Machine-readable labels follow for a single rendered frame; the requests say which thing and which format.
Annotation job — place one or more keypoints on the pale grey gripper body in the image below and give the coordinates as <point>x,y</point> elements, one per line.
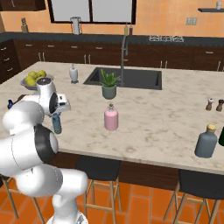
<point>62,108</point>

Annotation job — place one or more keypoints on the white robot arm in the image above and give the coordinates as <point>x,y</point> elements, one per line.
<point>35,175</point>

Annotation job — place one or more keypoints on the teal plastic bottle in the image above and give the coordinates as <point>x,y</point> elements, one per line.
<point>57,124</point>

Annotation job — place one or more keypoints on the white soap dispenser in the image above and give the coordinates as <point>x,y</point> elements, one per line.
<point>73,73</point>

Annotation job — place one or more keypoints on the yellow-green lemon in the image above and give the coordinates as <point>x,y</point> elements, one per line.
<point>30,81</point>
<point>41,73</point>
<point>32,74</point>

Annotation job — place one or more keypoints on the grey fruit bowl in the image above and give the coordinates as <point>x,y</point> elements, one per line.
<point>24,84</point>

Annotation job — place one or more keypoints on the pink bottle with cork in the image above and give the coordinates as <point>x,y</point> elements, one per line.
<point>111,119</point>

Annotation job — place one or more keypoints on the potted green plant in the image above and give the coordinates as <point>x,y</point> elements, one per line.
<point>109,86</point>

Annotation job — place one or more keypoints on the blue bottle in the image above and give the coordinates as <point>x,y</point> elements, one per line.
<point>10,103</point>

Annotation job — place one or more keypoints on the dark brown base cupboards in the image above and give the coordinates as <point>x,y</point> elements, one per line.
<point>102,54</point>

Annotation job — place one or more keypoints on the black sink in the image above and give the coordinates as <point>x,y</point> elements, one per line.
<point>134,79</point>

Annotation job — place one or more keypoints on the grey tall tap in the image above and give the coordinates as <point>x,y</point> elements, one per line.
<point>123,55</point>

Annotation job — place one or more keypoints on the paper towel holder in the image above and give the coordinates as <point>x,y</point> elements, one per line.
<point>75,25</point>

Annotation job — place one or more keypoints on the wooden knife block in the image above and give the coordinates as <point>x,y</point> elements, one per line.
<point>24,26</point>

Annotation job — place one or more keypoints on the green condiment bottle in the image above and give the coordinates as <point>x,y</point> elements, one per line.
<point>126,29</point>

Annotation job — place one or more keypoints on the black-framed window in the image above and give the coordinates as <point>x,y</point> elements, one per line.
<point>92,11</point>

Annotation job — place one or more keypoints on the dark red condiment bottle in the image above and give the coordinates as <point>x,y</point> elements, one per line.
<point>131,29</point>

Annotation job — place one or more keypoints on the hob with grey grates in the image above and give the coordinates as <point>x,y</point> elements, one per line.
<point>166,38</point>

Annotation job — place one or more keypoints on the brown shaker white top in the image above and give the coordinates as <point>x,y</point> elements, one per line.
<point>209,104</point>

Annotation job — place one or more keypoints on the grey-blue bottle yellow cap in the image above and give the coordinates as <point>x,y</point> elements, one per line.
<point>206,143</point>

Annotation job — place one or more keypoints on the brown shaker dark top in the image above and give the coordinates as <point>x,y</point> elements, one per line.
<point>220,105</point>

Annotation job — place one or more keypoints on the dark green glass bottle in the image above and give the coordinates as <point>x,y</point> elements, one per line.
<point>221,137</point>

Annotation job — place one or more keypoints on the white cup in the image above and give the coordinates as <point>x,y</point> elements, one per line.
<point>218,5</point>

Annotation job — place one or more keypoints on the dark brown wall cupboard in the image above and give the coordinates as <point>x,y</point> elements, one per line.
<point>22,4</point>

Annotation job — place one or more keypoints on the grey wall socket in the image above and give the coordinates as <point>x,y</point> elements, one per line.
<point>191,21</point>

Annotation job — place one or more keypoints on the dark wall shelf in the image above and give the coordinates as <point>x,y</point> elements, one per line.
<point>211,10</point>

